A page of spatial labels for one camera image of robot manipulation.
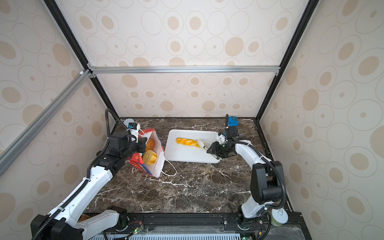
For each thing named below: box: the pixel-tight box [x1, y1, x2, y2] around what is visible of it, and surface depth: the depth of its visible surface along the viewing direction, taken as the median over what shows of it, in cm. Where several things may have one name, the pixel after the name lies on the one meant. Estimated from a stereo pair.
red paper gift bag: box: [128, 128, 178, 178], surface depth 84 cm
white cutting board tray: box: [164, 129, 220, 164], surface depth 106 cm
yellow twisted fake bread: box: [175, 137, 202, 148], surface depth 105 cm
